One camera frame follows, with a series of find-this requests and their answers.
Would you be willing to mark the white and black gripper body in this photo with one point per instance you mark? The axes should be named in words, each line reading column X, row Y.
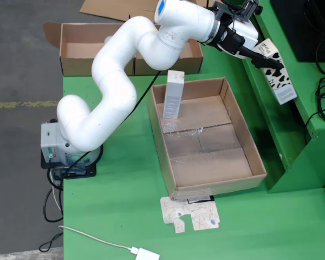
column 246, row 32

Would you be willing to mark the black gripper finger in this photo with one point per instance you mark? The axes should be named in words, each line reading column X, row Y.
column 260, row 59

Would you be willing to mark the cow print hand cream box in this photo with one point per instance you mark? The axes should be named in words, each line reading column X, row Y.
column 281, row 81

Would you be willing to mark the large shallow cardboard tray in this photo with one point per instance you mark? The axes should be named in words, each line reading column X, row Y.
column 219, row 165

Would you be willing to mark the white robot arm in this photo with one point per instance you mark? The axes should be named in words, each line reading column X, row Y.
column 111, row 81

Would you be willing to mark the open brown cardboard box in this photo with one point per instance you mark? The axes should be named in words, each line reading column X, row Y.
column 70, row 65
column 189, row 65

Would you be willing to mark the small open cardboard box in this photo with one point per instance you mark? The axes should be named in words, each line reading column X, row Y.
column 111, row 8

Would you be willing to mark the beige printed cardboard cutout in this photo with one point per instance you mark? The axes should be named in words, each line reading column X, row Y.
column 200, row 214

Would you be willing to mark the grey robot controller box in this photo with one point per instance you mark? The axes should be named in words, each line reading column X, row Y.
column 47, row 140

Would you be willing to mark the black monitor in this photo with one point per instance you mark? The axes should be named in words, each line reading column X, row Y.
column 292, row 27

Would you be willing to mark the plain white tall carton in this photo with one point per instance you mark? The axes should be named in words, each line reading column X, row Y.
column 173, row 94

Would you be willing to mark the green metal shelf unit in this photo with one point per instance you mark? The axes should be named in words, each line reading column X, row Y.
column 287, row 151

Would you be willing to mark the black card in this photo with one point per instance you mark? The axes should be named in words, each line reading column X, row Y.
column 203, row 200

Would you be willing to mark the white power adapter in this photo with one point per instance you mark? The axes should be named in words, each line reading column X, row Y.
column 149, row 254

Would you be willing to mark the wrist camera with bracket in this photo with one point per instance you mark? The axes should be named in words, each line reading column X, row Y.
column 250, row 9

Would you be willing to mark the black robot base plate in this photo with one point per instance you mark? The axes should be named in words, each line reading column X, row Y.
column 89, row 172

